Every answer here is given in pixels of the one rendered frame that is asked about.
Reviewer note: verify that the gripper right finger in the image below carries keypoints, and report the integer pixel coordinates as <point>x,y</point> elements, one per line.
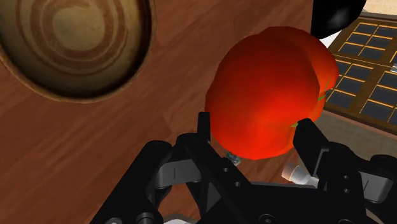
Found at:
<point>338,164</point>

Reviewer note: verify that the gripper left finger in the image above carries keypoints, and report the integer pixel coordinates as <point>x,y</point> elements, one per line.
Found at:
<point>145,183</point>

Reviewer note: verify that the red tomato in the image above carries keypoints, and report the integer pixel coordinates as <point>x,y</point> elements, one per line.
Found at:
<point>263,93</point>

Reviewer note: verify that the white grey cylinder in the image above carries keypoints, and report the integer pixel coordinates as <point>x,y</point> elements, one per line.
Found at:
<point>296,173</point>

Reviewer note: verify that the brown wooden framed window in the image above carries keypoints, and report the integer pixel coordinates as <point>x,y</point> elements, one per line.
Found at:
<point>366,77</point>

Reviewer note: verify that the small grey speckled thing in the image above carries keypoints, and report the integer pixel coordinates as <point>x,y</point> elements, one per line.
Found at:
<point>233,157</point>

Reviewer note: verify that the brown striped bowl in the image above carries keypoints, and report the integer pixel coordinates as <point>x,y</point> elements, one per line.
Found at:
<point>74,43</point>

